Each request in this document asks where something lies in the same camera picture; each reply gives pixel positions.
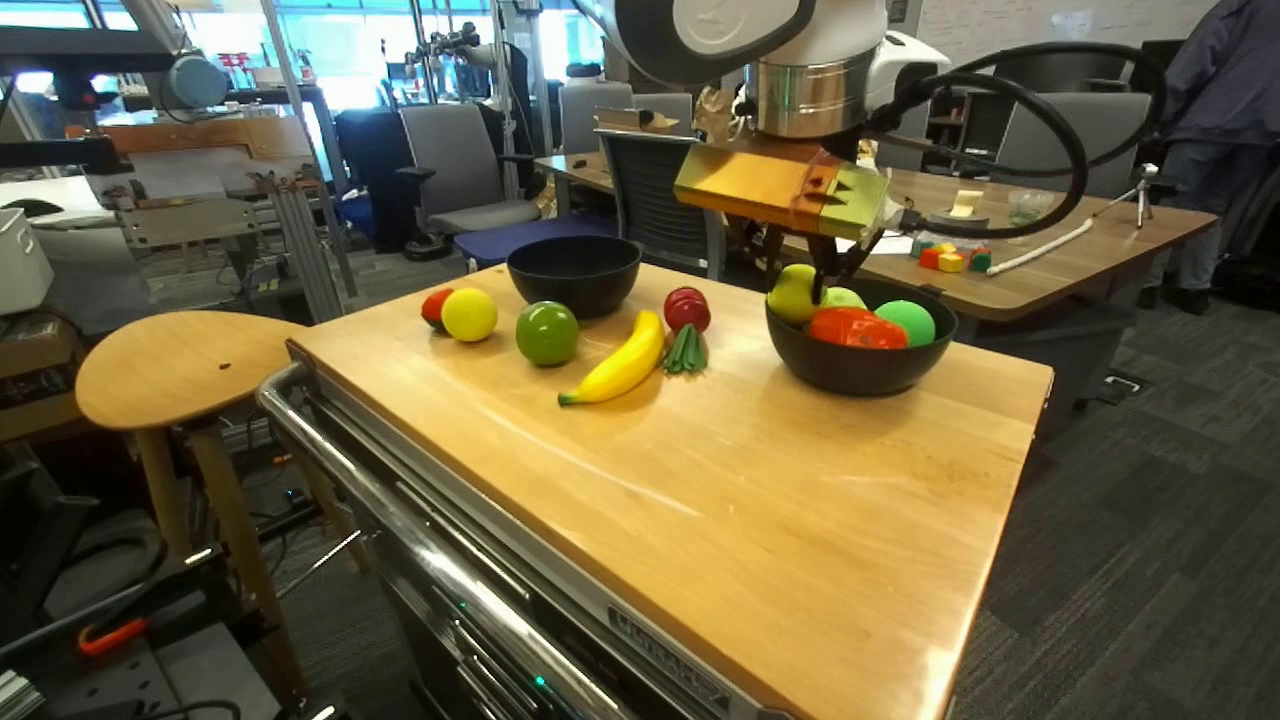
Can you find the black computer monitor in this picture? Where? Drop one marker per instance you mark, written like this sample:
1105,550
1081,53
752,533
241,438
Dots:
1033,66

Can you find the yellow toy lemon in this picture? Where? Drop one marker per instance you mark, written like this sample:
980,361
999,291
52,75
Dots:
794,295

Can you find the colourful toy blocks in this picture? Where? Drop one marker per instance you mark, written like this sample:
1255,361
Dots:
949,259

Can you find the large wooden conference table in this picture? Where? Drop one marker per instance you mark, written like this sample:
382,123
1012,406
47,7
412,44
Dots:
1065,266

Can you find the clear plastic cup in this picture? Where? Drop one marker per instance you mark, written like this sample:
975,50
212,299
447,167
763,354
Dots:
1029,210

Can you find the red toy strawberry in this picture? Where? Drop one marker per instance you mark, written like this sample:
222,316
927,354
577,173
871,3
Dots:
434,311

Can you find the grey round joint fixture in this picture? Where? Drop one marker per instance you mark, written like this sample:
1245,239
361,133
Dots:
183,75

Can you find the yellow-green round toy fruit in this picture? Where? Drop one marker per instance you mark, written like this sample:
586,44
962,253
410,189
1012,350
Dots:
471,313

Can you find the white box device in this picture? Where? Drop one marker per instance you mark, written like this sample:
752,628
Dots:
23,266

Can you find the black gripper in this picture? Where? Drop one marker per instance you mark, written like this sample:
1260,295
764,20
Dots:
824,242

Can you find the grey tape roll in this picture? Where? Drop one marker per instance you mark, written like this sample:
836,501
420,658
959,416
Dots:
962,210

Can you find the white plastic stick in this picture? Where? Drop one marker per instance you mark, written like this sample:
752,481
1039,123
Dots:
1045,247

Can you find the person in blue-grey shirt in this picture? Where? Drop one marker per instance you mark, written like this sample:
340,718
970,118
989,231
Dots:
1224,94

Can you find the grey metal frame rack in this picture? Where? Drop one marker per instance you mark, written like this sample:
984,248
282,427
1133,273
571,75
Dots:
172,220

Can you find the small silver tripod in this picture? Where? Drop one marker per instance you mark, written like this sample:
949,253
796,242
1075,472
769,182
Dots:
1147,185

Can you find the dark grey office chair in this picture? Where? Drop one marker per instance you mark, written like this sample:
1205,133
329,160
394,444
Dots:
647,193

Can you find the green round toy fruit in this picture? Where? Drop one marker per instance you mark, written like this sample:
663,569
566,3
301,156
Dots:
910,321

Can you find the black plastic bowl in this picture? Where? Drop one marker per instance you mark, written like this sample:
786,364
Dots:
854,372
575,299

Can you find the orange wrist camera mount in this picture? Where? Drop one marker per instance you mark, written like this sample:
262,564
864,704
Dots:
783,185

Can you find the green toy pear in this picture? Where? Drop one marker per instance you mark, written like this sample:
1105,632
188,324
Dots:
551,332

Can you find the orange toy pepper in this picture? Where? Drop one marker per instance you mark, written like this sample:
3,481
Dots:
854,329

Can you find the yellow toy banana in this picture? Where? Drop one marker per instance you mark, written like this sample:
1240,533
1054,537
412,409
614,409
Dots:
626,364

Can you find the round wooden stool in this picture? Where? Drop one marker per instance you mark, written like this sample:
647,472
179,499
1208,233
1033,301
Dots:
184,364

